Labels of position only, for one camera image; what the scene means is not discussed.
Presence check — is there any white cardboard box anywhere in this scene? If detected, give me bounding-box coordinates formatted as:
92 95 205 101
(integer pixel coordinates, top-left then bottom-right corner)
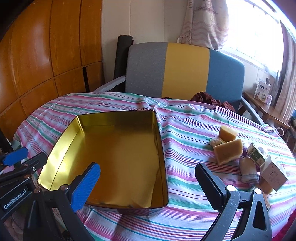
253 79 271 102

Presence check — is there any window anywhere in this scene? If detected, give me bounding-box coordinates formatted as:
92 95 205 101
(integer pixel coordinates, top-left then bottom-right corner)
220 0 285 77

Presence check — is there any grey yellow blue armchair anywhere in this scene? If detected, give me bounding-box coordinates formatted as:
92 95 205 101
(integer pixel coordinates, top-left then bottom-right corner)
92 42 265 126

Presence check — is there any gold roll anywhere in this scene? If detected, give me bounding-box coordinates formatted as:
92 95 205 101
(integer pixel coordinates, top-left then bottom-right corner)
239 156 259 183

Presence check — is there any wooden side table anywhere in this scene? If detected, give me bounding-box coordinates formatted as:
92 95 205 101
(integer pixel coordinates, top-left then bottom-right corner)
243 91 290 130

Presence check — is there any black rolled mat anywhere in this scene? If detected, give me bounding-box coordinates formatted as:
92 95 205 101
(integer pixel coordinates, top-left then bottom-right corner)
113 35 134 93

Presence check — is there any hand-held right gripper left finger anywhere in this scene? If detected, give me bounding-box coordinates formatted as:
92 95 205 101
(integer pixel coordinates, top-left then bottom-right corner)
23 162 101 241

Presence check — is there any gold tin box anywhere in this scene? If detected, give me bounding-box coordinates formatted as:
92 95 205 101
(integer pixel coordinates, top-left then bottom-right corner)
36 110 169 216

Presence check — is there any patterned curtain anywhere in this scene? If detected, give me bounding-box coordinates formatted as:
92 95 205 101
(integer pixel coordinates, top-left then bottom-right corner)
275 21 296 121
177 0 229 51

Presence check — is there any white paper box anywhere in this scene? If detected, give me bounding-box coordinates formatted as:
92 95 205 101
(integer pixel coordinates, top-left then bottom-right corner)
260 155 289 192

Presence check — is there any dark red cloth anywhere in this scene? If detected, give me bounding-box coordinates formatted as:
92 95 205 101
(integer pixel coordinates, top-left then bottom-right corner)
190 92 236 113

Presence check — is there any clear cracker packet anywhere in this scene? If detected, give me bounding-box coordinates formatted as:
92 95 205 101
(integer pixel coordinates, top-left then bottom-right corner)
209 137 226 147

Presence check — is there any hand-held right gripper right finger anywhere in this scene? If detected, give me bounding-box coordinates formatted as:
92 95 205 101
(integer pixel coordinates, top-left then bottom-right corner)
195 163 272 241

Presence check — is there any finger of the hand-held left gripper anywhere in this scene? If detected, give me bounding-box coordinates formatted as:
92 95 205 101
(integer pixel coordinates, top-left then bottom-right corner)
0 152 48 184
0 148 29 168

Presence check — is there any wooden wardrobe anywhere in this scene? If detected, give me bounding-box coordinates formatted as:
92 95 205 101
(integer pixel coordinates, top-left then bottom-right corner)
0 0 104 139

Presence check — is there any green white carton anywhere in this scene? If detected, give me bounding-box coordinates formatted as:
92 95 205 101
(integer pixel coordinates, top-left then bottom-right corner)
246 142 267 166

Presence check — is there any striped tablecloth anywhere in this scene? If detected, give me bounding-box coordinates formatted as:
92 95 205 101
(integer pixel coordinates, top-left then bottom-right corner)
13 91 296 241

